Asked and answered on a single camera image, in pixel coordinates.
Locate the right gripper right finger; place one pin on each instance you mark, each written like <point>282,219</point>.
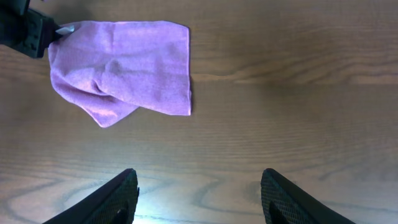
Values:
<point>283,202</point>

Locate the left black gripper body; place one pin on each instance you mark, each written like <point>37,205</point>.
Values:
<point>26,30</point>

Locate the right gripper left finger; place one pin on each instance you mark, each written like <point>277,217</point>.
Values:
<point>113,203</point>

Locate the purple microfiber cloth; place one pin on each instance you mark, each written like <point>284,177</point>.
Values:
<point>110,69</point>

